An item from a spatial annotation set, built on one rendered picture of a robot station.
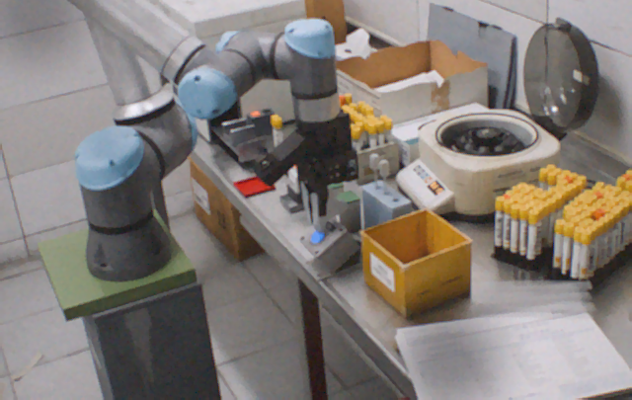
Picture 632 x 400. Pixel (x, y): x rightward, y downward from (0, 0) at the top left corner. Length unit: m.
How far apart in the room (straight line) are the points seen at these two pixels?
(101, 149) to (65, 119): 1.88
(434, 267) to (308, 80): 0.35
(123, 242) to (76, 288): 0.12
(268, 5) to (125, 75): 0.57
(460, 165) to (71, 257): 0.73
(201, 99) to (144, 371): 0.56
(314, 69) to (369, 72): 0.77
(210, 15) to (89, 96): 1.44
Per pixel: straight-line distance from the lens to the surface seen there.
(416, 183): 1.73
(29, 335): 3.12
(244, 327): 2.93
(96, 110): 3.39
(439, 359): 1.32
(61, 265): 1.64
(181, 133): 1.60
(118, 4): 1.35
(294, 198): 1.74
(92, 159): 1.48
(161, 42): 1.33
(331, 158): 1.43
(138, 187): 1.50
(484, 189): 1.64
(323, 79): 1.37
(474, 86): 2.01
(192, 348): 1.63
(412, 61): 2.18
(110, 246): 1.54
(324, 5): 2.51
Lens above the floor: 1.72
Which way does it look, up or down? 27 degrees down
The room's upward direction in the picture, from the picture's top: 5 degrees counter-clockwise
